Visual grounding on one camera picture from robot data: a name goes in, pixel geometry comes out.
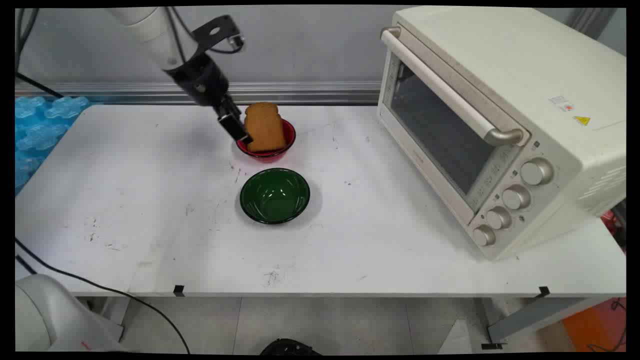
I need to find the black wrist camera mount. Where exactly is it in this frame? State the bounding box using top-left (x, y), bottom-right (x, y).
top-left (191, 15), bottom-right (246, 55)

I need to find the black round floor object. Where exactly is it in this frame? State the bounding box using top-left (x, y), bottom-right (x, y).
top-left (259, 338), bottom-right (322, 356)

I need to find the brown toast slice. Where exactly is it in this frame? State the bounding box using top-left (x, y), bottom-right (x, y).
top-left (243, 102), bottom-right (289, 153)

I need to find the aluminium rail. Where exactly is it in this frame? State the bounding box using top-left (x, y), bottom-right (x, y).
top-left (15, 81), bottom-right (384, 106)

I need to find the toaster oven glass door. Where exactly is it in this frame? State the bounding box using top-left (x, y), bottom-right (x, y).
top-left (377, 25), bottom-right (532, 227)

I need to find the green bowl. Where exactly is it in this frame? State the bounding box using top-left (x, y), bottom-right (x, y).
top-left (239, 167), bottom-right (311, 225)

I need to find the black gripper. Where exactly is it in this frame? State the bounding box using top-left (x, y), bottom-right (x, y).
top-left (165, 51), bottom-right (254, 146)

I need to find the cream toaster oven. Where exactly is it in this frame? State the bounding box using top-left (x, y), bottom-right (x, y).
top-left (376, 6), bottom-right (627, 261)

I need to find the red object behind oven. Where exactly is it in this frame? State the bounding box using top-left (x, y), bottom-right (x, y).
top-left (600, 209), bottom-right (624, 242)

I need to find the red bowl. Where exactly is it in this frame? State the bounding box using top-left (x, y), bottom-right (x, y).
top-left (235, 118), bottom-right (297, 164)

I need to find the orange floor mat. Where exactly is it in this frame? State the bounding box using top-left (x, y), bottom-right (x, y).
top-left (562, 299), bottom-right (627, 354)

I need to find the grey table leg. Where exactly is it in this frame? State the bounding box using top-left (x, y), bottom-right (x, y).
top-left (481, 297), bottom-right (603, 350)

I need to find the blue bubble wrap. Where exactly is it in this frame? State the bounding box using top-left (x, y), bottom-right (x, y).
top-left (15, 95), bottom-right (92, 192)

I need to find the black wall cable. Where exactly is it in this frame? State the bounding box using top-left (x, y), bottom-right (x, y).
top-left (15, 7), bottom-right (64, 99)

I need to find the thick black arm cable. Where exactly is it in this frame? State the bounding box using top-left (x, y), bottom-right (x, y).
top-left (165, 7), bottom-right (191, 63)

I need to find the large silver oven knob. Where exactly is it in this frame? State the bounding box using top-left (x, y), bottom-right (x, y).
top-left (519, 157), bottom-right (555, 187)

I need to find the thin black floor cable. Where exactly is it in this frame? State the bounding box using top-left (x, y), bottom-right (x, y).
top-left (15, 238), bottom-right (191, 354)

